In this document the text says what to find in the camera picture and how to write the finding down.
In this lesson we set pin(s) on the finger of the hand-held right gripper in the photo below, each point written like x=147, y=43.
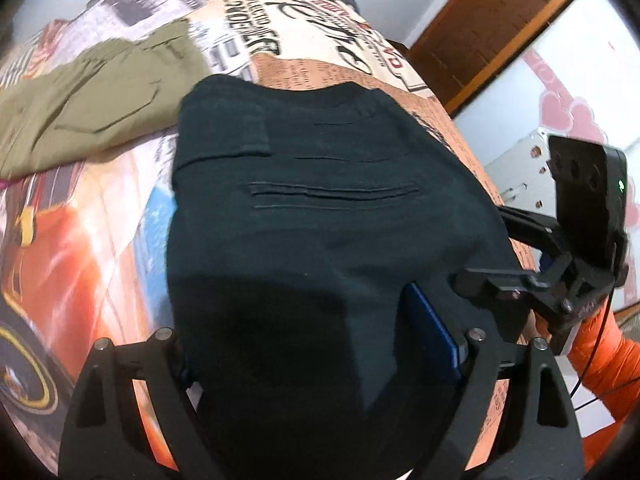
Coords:
x=527, y=227
x=500, y=282

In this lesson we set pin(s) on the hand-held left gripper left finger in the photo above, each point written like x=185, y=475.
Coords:
x=172, y=356

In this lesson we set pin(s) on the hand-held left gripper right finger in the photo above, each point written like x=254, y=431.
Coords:
x=432, y=322

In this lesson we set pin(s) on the dark pants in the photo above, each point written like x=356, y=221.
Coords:
x=310, y=240

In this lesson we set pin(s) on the olive green pants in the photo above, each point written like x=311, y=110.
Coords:
x=90, y=95

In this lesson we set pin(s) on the printed blanket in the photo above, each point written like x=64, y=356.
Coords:
x=90, y=250

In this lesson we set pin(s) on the brown wooden door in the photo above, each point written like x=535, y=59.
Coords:
x=490, y=30

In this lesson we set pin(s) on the white metal frame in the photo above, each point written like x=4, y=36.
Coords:
x=520, y=175

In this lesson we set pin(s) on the pink heart wall decoration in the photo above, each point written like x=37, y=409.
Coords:
x=565, y=105

